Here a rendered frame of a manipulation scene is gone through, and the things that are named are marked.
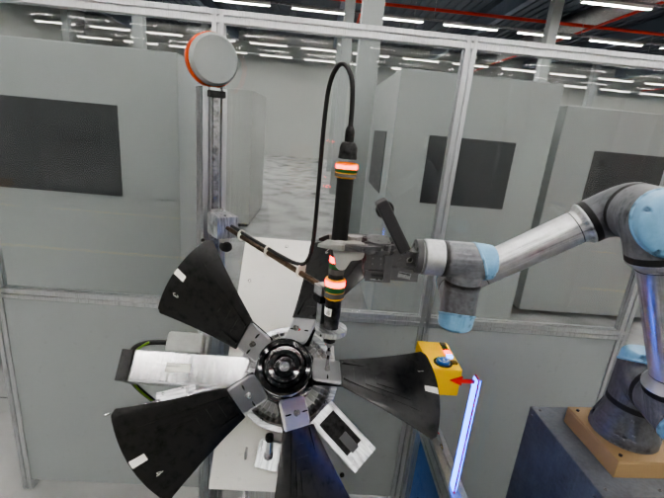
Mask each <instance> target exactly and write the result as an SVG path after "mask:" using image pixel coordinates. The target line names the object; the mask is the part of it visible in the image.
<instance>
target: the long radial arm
mask: <svg viewBox="0 0 664 498"><path fill-rule="evenodd" d="M249 360H251V359H250V358H248V357H235V356H221V355H205V354H189V353H173V352H158V351H142V350H135V352H134V356H133V360H132V364H131V369H130V373H129V377H128V381H130V382H135V383H139V384H143V385H158V386H175V387H183V386H187V385H191V384H196V385H197V386H199V387H204V388H207V387H211V386H216V385H220V384H225V383H229V382H230V383H235V382H236V381H238V380H239V379H241V378H242V377H244V376H246V375H248V373H246V372H249V368H248V367H247V366H250V364H251V362H249ZM251 361H252V360H251Z"/></svg>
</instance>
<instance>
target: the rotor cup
mask: <svg viewBox="0 0 664 498"><path fill-rule="evenodd" d="M281 362H288V363H289V365H290V367H289V369H288V370H287V371H286V372H282V371H281V370H280V363H281ZM312 367H313V357H312V355H311V354H310V352H309V351H308V350H307V349H306V348H305V347H304V346H303V345H302V344H301V343H299V342H298V341H296V340H294V339H289V338H282V339H277V340H275V341H273V342H271V343H269V344H268V345H267V346H265V348H264V349H263V350H262V351H261V353H260V354H259V357H258V359H257V363H256V368H255V377H256V378H257V379H258V381H259V382H260V384H261V386H262V387H263V389H264V391H265V392H266V394H267V396H268V398H267V399H268V400H269V401H271V402H273V403H276V404H277V401H280V400H284V399H289V398H293V397H298V396H304V397H305V396H306V395H307V394H308V393H309V392H310V390H311V389H312V387H313V385H312ZM291 395H292V397H290V396H291Z"/></svg>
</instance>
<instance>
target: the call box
mask: <svg viewBox="0 0 664 498"><path fill-rule="evenodd" d="M417 352H422V353H424V354H425V355H426V356H427V357H428V359H429V361H430V363H431V366H432V368H433V371H434V373H435V376H436V380H437V384H438V388H439V394H440V395H454V396H457V393H458V388H459V384H456V383H454V382H452V381H450V379H453V378H456V377H460V376H461V373H462V369H461V367H460V366H459V364H458V363H457V365H453V364H452V363H450V365H449V366H446V367H445V366H441V365H439V364H437V362H436V359H437V358H438V357H446V354H445V353H444V350H443V349H442V346H441V345H440V343H438V342H423V341H418V342H417V346H416V352H415V353H417Z"/></svg>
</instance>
